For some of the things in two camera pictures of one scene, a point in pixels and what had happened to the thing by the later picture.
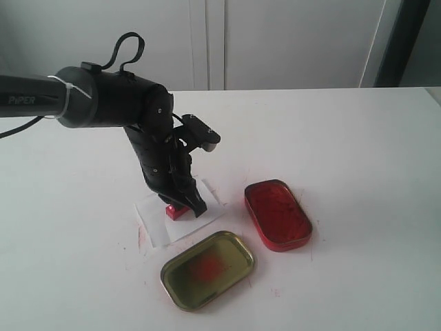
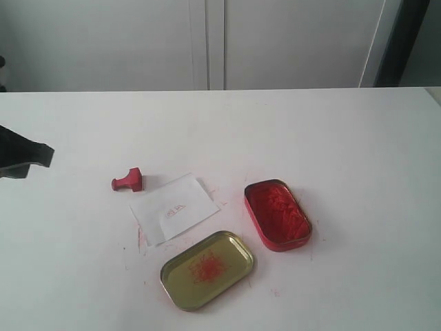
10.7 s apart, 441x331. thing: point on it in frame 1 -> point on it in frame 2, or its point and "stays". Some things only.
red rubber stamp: (173, 212) -> (133, 181)
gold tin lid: (205, 268) stays
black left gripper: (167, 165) -> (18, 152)
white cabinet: (198, 45) stays
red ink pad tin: (278, 216) stays
